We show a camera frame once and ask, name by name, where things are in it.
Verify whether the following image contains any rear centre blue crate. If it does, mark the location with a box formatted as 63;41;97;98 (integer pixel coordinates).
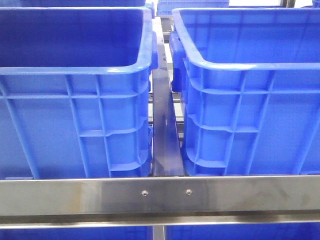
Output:
156;0;230;16

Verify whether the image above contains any blue plastic bin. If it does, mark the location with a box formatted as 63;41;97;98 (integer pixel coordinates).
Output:
0;7;158;180
169;7;320;176

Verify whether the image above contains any left blue plastic bin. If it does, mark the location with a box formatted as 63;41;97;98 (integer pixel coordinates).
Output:
0;7;158;180

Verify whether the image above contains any right blue plastic bin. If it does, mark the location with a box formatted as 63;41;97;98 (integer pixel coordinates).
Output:
169;7;320;176

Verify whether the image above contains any stainless steel rack frame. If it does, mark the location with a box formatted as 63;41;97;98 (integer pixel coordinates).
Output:
0;17;320;240

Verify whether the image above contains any rear left blue bin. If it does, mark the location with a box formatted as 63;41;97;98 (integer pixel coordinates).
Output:
0;0;155;18

